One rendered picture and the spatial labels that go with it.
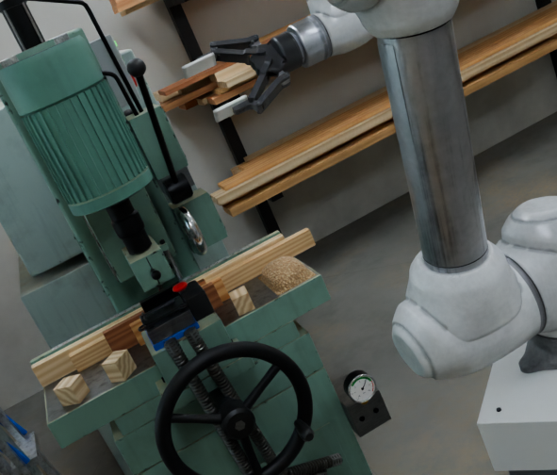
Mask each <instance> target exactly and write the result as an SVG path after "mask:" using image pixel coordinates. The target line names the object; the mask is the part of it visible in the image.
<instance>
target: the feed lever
mask: <svg viewBox="0 0 557 475"><path fill-rule="evenodd" d="M127 71H128V72H129V74H130V75H132V76H134V77H136V78H137V81H138V84H139V89H140V92H141V94H142V97H143V100H144V103H145V105H146V108H147V111H148V113H149V116H150V119H151V122H152V125H153V128H154V130H155V133H156V137H157V140H158V143H159V146H160V149H161V152H162V155H163V156H164V159H165V162H166V165H167V168H168V171H169V174H170V176H171V177H170V178H168V179H166V180H164V181H163V183H162V184H163V187H164V189H165V191H166V193H167V195H168V197H169V198H170V200H171V202H172V203H173V204H174V205H177V204H179V203H181V202H183V201H185V200H186V199H188V198H190V197H192V196H193V195H192V194H193V191H192V188H191V186H190V184H189V182H188V179H187V178H186V176H185V175H184V174H183V173H181V172H180V173H178V174H176V172H175V169H174V166H173V164H172V159H171V156H170V153H169V150H168V147H167V144H166V141H165V140H164V137H163V134H162V131H161V128H160V125H159V122H158V119H157V116H156V112H155V109H154V106H153V103H152V100H151V97H150V94H149V91H148V89H147V86H146V83H145V80H144V77H143V75H144V74H145V71H146V65H145V63H144V61H143V60H141V59H140V58H132V59H130V60H129V61H128V63H127Z"/></svg>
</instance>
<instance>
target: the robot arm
mask: <svg viewBox="0 0 557 475"><path fill-rule="evenodd" d="M306 2H307V5H308V7H309V10H310V14H311V15H310V16H307V17H305V18H304V19H302V20H300V21H298V22H296V23H294V24H292V25H289V26H288V27H287V31H285V32H283V33H281V34H279V35H277V36H275V37H273V38H271V39H270V41H269V42H268V43H266V44H261V43H260V41H259V38H258V35H253V36H251V37H248V38H242V39H233V40H225V41H212V42H211V43H210V52H208V53H206V54H204V55H202V56H200V57H197V58H196V60H194V61H192V62H191V63H189V64H187V65H185V66H182V71H183V74H184V77H185V78H186V79H187V78H190V77H192V76H194V75H196V74H198V73H200V72H202V71H205V70H207V69H209V68H211V67H213V66H215V65H217V61H221V62H235V63H245V64H246V65H251V67H252V68H253V70H255V71H256V74H257V75H258V78H257V80H256V82H255V84H254V87H253V89H252V91H251V93H250V95H249V97H248V95H247V96H246V95H243V96H241V97H239V98H237V99H236V100H234V101H232V102H230V103H227V104H225V105H223V106H220V107H218V108H216V109H214V110H213V113H214V117H215V121H216V123H218V122H220V121H222V120H224V119H226V118H228V117H230V116H232V115H234V114H235V115H239V114H241V113H243V112H245V111H247V110H249V109H253V110H255V111H256V112H257V114H262V113H263V112H264V110H265V109H266V108H267V107H268V106H269V105H270V103H271V102H272V101H273V100H274V98H275V97H276V96H277V95H278V94H279V93H280V91H281V90H282V89H284V88H285V87H287V86H289V85H290V75H289V73H290V72H292V71H294V70H296V69H298V68H300V67H302V66H303V67H305V68H308V67H310V66H312V65H314V64H316V63H318V62H320V61H322V60H325V59H327V58H328V57H332V56H335V55H341V54H345V53H348V52H350V51H352V50H354V49H356V48H358V47H360V46H362V45H363V44H365V43H367V42H368V41H369V40H371V39H372V38H373V37H376V38H377V45H378V49H379V54H380V59H381V62H382V67H383V72H384V77H385V84H386V89H387V93H388V98H389V103H390V106H391V111H392V116H393V121H394V124H395V129H396V134H397V138H398V140H399V145H400V149H401V157H402V162H403V167H404V170H405V175H406V180H407V185H408V188H409V193H410V198H411V203H412V207H413V211H414V216H415V220H416V225H417V229H418V237H419V242H420V247H421V251H420V252H419V253H418V255H417V256H416V257H415V259H414V261H413V262H412V264H411V266H410V270H409V280H408V285H407V289H406V295H405V297H406V300H404V301H403V302H402V303H400V304H399V305H398V307H397V310H396V312H395V315H394V318H393V320H392V339H393V342H394V344H395V346H396V348H397V350H398V352H399V354H400V355H401V357H402V359H403V360H404V361H405V363H406V364H407V365H408V366H409V367H410V368H411V370H413V371H414V372H415V373H416V374H417V375H419V376H421V377H425V378H434V379H435V380H447V379H452V378H458V377H462V376H466V375H469V374H471V373H474V372H476V371H478V370H480V369H483V368H485V367H487V366H489V365H491V364H493V363H495V362H497V361H498V360H500V359H501V358H503V357H504V356H506V355H508V354H509V353H511V352H513V351H514V350H516V349H517V348H519V347H520V346H522V345H523V344H525V343H526V342H527V341H528V342H527V346H526V350H525V353H524V354H523V356H522V357H521V359H520V360H519V362H518V364H519V367H520V370H521V371H522V372H523V373H534V372H537V371H542V370H554V369H557V196H546V197H540V198H535V199H531V200H529V201H527V202H525V203H523V204H521V205H519V206H518V207H517V208H516V209H515V210H514V211H513V212H512V213H511V214H510V215H509V216H508V218H507V219H506V221H505V223H504V224H503V226H502V228H501V237H502V239H501V240H499V241H498V243H497V244H496V245H495V244H493V243H492V242H490V241H488V240H487V238H486V232H485V227H484V220H483V209H482V203H481V197H480V191H479V185H478V179H477V173H476V167H475V161H474V154H473V149H472V143H471V136H470V131H469V125H468V118H467V107H466V101H465V95H464V89H463V83H462V77H461V71H460V65H459V59H458V53H457V47H456V41H455V35H454V29H453V22H452V17H453V15H454V13H455V11H456V9H457V7H458V4H459V0H306ZM217 47H218V48H217ZM218 55H219V56H218ZM250 55H251V57H250ZM272 77H277V78H276V79H275V80H274V81H273V82H272V83H271V84H270V86H269V87H268V88H267V89H266V90H265V92H264V93H263V91H264V89H265V88H266V86H267V85H268V84H269V82H270V79H271V78H272ZM262 93H263V94H262ZM247 98H248V99H247Z"/></svg>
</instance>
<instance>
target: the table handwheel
mask: <svg viewBox="0 0 557 475"><path fill-rule="evenodd" d="M240 357H250V358H257V359H261V360H264V361H266V362H269V363H271V364H272V365H271V367H270V368H269V370H268V371H267V372H266V374H265V375H264V376H263V378H262V379H261V381H260V382H259V383H258V384H257V386H256V387H255V388H254V390H253V391H252V392H251V393H250V395H249V396H248V397H247V398H246V400H245V401H241V400H235V399H234V398H231V397H224V396H223V395H222V393H221V391H220V389H219V388H216V389H214V390H212V391H211V392H209V395H210V397H211V398H212V400H213V401H214V402H215V404H216V405H217V407H218V409H219V412H218V414H174V413H173V410H174V407H175V405H176V403H177V401H178V399H179V397H180V395H181V394H182V392H183V391H184V389H185V388H186V387H187V385H188V384H189V383H190V382H191V381H192V380H193V379H194V378H195V377H196V376H197V375H198V374H200V373H201V372H202V371H204V370H205V369H207V368H209V367H211V366H213V365H215V364H217V363H220V362H221V361H224V360H228V359H233V358H240ZM279 370H281V371H282V372H283V373H284V374H285V375H286V376H287V378H288V379H289V380H290V382H291V383H292V385H293V388H294V390H295V393H296V397H297V403H298V415H297V419H298V418H299V419H301V420H302V421H303V422H305V423H306V424H307V425H308V426H310V427H311V423H312V417H313V400H312V394H311V390H310V386H309V383H308V382H307V380H306V378H305V376H304V374H303V372H302V370H301V369H300V368H299V366H298V365H297V364H296V363H295V362H294V361H293V360H292V359H291V358H290V357H289V356H288V355H286V354H285V353H283V352H281V351H280V350H278V349H276V348H274V347H272V346H269V345H266V344H263V343H258V342H251V341H237V342H230V343H225V344H221V345H218V346H216V347H213V348H210V349H208V350H206V351H204V352H201V353H200V354H198V355H196V356H195V357H193V358H192V359H191V360H189V361H188V362H187V363H186V364H185V365H184V366H183V367H182V368H180V369H179V370H178V371H177V372H176V374H175V375H174V376H173V377H172V379H171V380H170V382H169V383H168V385H167V387H166V388H165V390H164V392H163V394H162V396H161V399H160V401H159V404H158V407H157V410H156V421H155V437H156V446H157V449H158V452H159V455H160V457H161V459H162V461H163V463H164V464H165V466H166V467H167V469H168V470H169V471H170V473H171V474H172V475H201V474H199V473H197V472H196V471H194V470H192V469H191V468H190V467H188V466H187V465H186V464H185V463H184V462H183V461H182V459H181V458H180V457H179V455H178V454H177V452H176V450H175V447H174V445H173V442H172V431H171V425H172V423H203V424H220V426H221V428H222V430H223V432H224V433H225V435H226V436H227V437H229V438H231V439H234V440H239V441H240V443H241V445H242V447H243V449H244V451H245V453H246V455H247V457H248V460H249V463H250V465H251V468H252V470H253V473H251V474H249V475H280V474H281V473H282V472H283V471H284V470H286V469H287V468H288V467H289V465H290V464H291V463H292V462H293V461H294V460H295V458H296V457H297V455H298V454H299V453H300V451H301V449H302V448H303V445H304V443H305V441H303V440H302V439H301V438H300V436H299V434H298V432H297V430H296V428H294V431H293V433H292V435H291V437H290V438H289V440H288V442H287V444H286V446H285V447H284V448H283V450H282V451H281V452H280V453H279V454H278V455H277V456H276V457H275V458H274V459H273V460H272V461H271V462H270V463H268V464H267V465H266V466H264V467H262V468H261V466H260V464H259V462H258V459H257V457H256V455H255V453H254V449H253V446H252V443H251V441H250V438H249V435H250V434H251V432H252V431H253V430H254V426H255V417H254V414H253V412H252V411H251V410H250V409H251V408H252V407H253V405H254V404H255V402H256V401H257V399H258V398H259V397H260V395H261V394H262V393H263V391H264V390H265V388H266V387H267V386H268V385H269V383H270V382H271V381H272V379H273V378H274V377H275V375H276V374H277V373H278V372H279Z"/></svg>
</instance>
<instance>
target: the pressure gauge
mask: <svg viewBox="0 0 557 475"><path fill-rule="evenodd" d="M366 379H367V380H366ZM365 382H366V383H365ZM364 384H365V386H364ZM363 386H364V390H362V389H361V388H362V387H363ZM343 387H344V391H345V393H346V394H347V395H348V396H349V397H350V398H351V400H352V401H354V402H357V403H361V404H367V403H368V402H369V400H370V399H371V398H372V397H373V395H374V393H375V391H376V382H375V380H374V379H373V377H371V376H370V375H368V374H367V373H366V372H365V371H363V370H355V371H353V372H351V373H350V374H349V375H348V376H347V377H346V379H345V381H344V385H343Z"/></svg>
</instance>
